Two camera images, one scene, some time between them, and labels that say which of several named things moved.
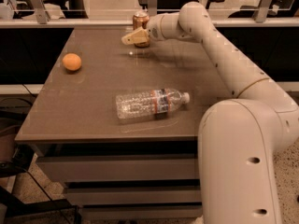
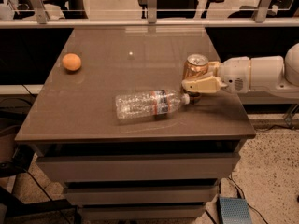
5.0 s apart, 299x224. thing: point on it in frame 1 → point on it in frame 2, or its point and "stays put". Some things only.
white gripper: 154,29 → 234,75
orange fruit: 72,62 stays put
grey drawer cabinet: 118,126 stays put
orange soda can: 141,21 → 194,65
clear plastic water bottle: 149,103 stays put
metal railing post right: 265,1 stays put
